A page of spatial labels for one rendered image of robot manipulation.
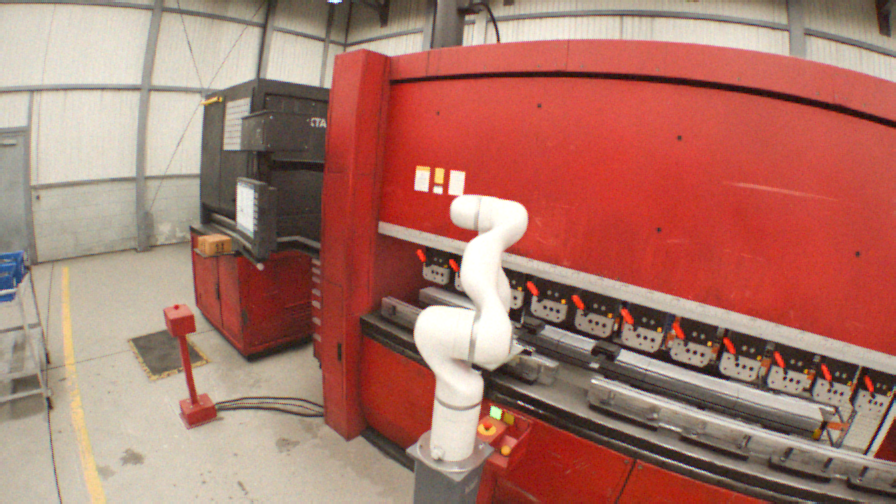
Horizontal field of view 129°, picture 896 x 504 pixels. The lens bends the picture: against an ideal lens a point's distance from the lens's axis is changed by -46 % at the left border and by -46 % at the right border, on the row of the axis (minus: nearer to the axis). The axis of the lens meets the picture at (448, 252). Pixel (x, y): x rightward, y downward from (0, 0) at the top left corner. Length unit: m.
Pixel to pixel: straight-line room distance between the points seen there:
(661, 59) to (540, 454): 1.64
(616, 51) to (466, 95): 0.70
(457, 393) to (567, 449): 0.87
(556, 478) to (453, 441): 0.89
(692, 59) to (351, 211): 1.66
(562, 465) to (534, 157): 1.29
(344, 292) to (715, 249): 1.74
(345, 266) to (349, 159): 0.55
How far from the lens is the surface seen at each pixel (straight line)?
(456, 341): 0.90
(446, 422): 1.02
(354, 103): 2.04
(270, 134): 1.96
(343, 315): 2.20
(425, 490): 1.19
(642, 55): 1.54
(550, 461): 1.81
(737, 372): 1.57
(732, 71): 1.50
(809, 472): 1.79
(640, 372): 1.89
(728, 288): 1.48
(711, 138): 1.46
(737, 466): 1.66
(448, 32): 2.10
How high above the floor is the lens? 1.76
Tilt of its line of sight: 13 degrees down
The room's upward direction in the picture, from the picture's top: 6 degrees clockwise
